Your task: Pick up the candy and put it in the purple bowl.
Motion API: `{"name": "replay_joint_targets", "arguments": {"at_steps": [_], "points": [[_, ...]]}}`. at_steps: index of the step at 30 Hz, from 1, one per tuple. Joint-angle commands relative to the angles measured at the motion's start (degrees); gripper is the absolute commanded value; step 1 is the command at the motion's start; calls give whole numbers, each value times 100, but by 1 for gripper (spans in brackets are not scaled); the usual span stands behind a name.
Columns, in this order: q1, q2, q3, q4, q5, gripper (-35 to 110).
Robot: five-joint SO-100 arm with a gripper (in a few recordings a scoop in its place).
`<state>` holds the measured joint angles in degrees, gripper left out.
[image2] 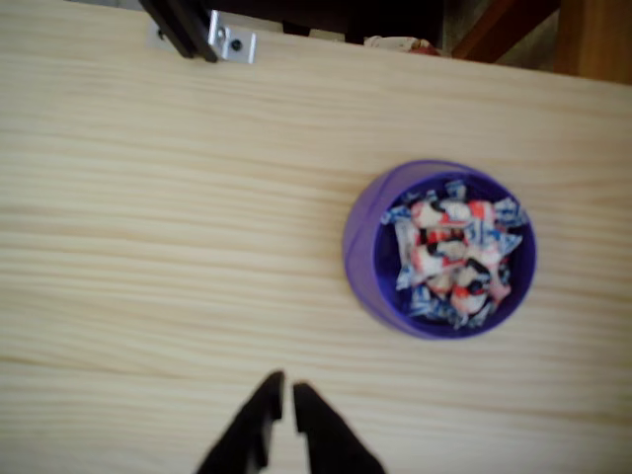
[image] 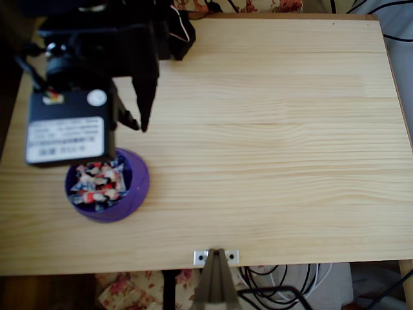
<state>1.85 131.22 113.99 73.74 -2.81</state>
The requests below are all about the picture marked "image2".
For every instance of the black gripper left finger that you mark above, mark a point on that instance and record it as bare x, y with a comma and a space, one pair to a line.
247, 434

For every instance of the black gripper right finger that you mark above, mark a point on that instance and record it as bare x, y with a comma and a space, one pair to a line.
336, 439

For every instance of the red white candy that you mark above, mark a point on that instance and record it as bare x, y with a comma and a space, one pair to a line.
439, 253
406, 252
474, 289
449, 212

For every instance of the purple plastic bowl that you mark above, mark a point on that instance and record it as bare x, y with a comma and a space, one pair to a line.
360, 247

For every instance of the floral patterned cloth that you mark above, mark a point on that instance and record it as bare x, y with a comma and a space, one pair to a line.
395, 43

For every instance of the brown wooden furniture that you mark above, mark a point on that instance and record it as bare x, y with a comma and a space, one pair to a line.
582, 34

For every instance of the silver metal bracket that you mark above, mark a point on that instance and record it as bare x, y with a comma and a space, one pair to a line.
237, 44

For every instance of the camera mount post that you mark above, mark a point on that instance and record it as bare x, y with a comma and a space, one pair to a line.
182, 24

